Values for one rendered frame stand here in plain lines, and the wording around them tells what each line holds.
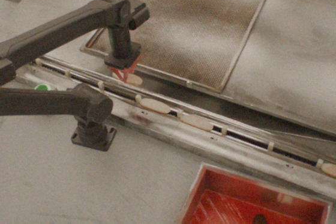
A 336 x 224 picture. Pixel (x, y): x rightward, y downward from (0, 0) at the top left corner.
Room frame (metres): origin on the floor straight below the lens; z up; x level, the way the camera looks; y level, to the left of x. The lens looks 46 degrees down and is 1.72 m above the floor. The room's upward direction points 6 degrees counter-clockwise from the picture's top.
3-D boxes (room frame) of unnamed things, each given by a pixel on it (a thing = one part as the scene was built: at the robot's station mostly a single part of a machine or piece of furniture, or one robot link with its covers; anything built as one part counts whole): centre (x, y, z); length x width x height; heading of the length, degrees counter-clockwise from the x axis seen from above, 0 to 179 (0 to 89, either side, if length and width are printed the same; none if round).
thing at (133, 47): (0.83, 0.07, 1.05); 0.10 x 0.07 x 0.07; 146
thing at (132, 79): (0.83, 0.07, 0.93); 0.10 x 0.04 x 0.01; 56
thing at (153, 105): (0.78, 0.00, 0.86); 0.10 x 0.04 x 0.01; 56
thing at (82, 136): (0.71, 0.19, 0.86); 0.12 x 0.09 x 0.08; 68
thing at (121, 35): (0.83, 0.07, 1.11); 0.07 x 0.06 x 0.07; 136
